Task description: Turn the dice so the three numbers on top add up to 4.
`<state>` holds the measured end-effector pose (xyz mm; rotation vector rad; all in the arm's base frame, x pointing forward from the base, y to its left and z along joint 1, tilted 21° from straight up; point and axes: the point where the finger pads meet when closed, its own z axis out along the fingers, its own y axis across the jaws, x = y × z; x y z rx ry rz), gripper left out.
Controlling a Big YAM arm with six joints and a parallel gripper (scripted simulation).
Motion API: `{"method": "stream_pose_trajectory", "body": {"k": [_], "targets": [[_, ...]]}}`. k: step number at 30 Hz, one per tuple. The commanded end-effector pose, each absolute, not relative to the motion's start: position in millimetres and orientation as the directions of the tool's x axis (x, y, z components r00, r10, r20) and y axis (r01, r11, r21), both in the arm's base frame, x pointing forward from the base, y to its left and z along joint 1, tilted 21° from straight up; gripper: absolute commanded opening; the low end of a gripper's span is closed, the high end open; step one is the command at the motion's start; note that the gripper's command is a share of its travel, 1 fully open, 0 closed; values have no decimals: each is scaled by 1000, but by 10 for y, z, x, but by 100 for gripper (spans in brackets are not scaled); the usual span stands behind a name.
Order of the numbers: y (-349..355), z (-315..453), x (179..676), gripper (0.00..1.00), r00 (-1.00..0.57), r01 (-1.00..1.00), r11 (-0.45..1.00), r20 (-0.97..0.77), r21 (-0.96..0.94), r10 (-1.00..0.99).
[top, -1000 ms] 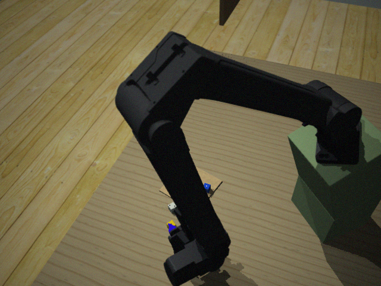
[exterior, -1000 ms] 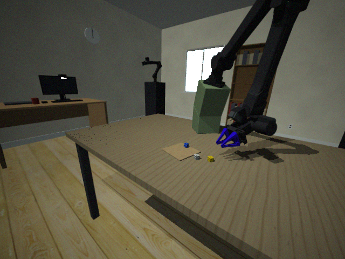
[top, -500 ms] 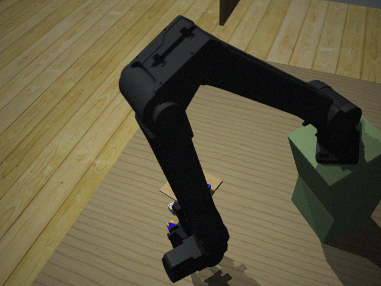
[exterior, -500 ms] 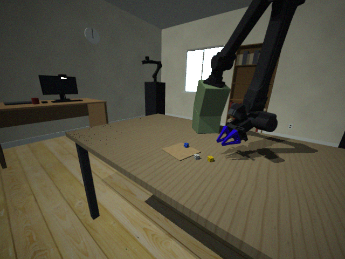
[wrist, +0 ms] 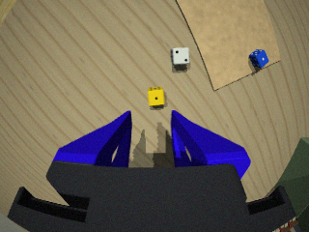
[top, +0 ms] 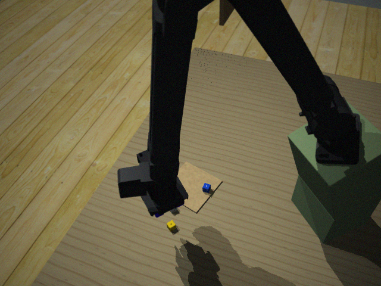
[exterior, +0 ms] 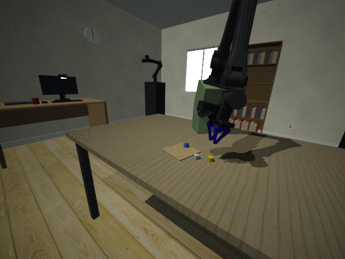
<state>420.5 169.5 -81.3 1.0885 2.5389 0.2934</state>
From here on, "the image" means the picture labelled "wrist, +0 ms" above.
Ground blue die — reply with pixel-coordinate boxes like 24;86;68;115
249;49;269;68

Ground white dice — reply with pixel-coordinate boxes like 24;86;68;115
171;47;189;65

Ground yellow die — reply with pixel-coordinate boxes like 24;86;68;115
148;87;164;106

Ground tan mat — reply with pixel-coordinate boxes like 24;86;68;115
176;0;281;90

